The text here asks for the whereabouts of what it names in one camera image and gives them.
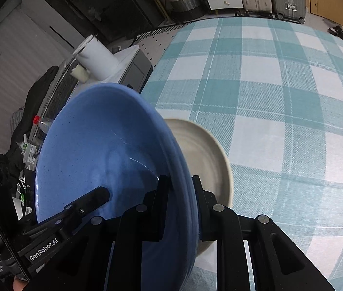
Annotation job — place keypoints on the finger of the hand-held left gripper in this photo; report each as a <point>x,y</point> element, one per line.
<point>89,198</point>

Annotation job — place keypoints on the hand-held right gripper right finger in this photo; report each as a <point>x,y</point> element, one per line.
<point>207,218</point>

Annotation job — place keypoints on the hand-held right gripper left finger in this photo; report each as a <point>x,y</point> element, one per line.
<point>156,212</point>

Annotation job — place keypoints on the blue bowl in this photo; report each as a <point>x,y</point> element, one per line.
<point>98,145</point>

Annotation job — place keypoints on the large cream ridged plate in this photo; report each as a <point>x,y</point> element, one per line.
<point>198,151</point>

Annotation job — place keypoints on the green and white packet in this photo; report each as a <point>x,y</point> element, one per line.
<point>30,153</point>

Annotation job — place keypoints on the clear red-capped water bottle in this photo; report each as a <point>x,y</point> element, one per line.
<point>44,123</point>

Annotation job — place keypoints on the grey mesh panel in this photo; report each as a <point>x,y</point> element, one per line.
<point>59,97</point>

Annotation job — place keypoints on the small cream cup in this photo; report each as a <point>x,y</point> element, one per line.
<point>80,73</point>

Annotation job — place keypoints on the teal checked tablecloth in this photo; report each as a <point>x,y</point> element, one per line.
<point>280,112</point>

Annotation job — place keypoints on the black cabinet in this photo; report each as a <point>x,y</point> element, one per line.
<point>98,3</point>

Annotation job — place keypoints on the woven basket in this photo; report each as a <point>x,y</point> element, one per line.
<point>185,3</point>

